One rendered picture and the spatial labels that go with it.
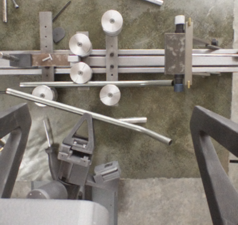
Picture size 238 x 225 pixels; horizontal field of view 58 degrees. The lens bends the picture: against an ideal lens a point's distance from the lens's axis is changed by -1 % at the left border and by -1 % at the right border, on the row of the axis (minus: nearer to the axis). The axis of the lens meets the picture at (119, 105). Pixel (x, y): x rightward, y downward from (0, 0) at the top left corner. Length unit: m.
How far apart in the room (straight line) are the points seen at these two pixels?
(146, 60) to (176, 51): 0.14
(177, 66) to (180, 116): 0.21
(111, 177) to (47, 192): 0.14
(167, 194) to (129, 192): 0.28
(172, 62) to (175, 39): 0.05
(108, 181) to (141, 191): 1.20
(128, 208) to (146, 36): 1.35
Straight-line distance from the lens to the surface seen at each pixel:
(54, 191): 0.46
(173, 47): 0.47
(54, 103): 0.48
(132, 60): 0.59
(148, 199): 1.72
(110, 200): 1.41
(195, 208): 1.84
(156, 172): 0.67
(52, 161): 0.64
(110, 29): 0.54
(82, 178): 0.48
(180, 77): 0.48
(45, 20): 0.62
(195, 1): 0.69
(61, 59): 0.56
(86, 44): 0.53
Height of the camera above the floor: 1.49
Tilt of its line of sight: 84 degrees down
